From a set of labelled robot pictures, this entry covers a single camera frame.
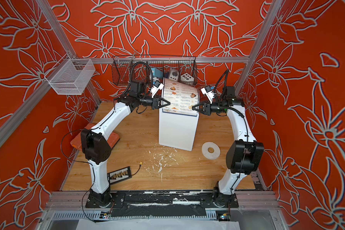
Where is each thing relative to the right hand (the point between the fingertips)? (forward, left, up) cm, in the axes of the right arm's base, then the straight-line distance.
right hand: (192, 106), depth 75 cm
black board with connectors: (-28, +41, -28) cm, 57 cm away
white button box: (+28, +2, -1) cm, 28 cm away
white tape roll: (-14, -14, -31) cm, 36 cm away
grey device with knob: (+26, +11, +3) cm, 28 cm away
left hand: (+2, +13, +1) cm, 13 cm away
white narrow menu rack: (-7, +8, -13) cm, 17 cm away
